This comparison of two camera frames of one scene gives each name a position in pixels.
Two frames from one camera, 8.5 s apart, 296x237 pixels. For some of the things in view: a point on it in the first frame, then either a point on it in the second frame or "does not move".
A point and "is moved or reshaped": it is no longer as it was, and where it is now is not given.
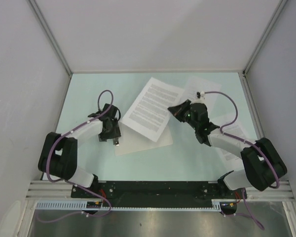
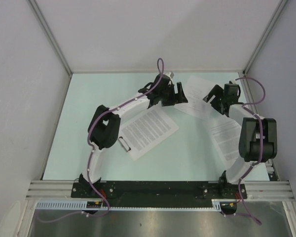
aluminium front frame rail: (47, 189) does not move
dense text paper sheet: (149, 113) is moved or reshaped
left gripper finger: (116, 141) -> (172, 98)
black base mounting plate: (156, 194) does not move
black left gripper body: (113, 132) -> (163, 95)
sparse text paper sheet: (195, 85) is moved or reshaped
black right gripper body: (193, 124) -> (224, 98)
